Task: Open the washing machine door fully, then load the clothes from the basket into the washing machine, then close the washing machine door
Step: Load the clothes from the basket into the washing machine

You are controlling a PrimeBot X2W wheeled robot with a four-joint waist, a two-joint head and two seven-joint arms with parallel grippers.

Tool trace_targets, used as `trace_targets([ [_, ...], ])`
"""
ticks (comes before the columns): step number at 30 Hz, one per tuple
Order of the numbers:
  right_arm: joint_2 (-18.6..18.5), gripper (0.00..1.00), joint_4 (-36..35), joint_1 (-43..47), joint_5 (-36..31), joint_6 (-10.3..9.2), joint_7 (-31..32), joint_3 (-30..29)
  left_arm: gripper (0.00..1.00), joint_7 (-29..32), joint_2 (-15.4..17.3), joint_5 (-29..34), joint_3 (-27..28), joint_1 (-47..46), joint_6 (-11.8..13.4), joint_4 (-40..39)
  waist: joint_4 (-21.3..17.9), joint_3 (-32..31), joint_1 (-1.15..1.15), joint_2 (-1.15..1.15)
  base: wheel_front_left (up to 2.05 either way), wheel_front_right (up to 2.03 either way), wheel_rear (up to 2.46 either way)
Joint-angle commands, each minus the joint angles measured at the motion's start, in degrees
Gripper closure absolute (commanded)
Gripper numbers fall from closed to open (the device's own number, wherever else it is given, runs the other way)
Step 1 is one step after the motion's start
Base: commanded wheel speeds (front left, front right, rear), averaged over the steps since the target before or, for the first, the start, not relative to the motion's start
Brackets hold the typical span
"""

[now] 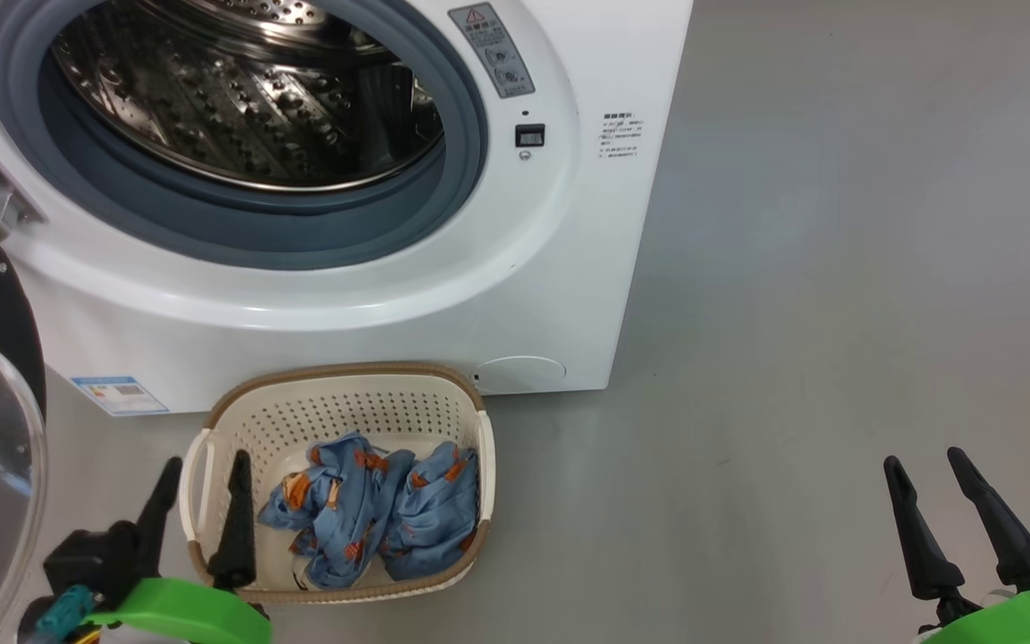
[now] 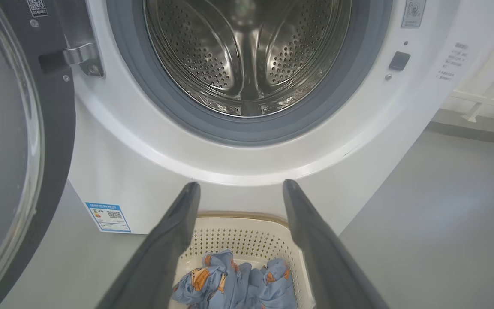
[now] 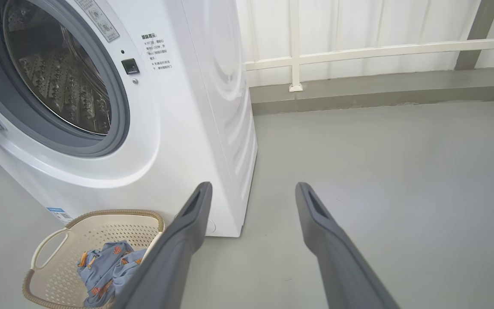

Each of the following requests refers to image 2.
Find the grey rubber door gasket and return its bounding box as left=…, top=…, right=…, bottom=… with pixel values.
left=106, top=0, right=393, bottom=146

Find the grey caution sticker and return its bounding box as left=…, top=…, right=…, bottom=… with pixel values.
left=401, top=0, right=427, bottom=28

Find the white QR code sticker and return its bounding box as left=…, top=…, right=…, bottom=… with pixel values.
left=26, top=0, right=49, bottom=18

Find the stainless steel washing machine drum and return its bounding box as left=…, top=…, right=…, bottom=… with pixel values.
left=143, top=0, right=352, bottom=117

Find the black door latch socket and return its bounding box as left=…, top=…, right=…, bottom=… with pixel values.
left=389, top=51, right=411, bottom=71

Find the washing machine door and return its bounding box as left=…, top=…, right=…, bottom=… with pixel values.
left=0, top=0, right=104, bottom=309

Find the blue energy label sticker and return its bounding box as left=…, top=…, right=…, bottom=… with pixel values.
left=85, top=202, right=132, bottom=233

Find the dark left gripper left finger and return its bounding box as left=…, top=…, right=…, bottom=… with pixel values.
left=97, top=182, right=201, bottom=309

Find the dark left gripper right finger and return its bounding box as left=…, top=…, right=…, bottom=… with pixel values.
left=282, top=179, right=389, bottom=309

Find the blue patterned garment orange print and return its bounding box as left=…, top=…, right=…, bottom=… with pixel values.
left=171, top=250, right=252, bottom=309
left=247, top=257, right=298, bottom=309

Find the cream perforated laundry basket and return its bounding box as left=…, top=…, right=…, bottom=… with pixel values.
left=169, top=211, right=316, bottom=309

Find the white metal railing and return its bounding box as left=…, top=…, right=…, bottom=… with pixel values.
left=452, top=51, right=494, bottom=124

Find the metal door hinge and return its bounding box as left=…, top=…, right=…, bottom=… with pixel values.
left=39, top=42, right=105, bottom=78

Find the white front-load washing machine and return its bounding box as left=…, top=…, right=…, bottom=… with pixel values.
left=68, top=0, right=494, bottom=234

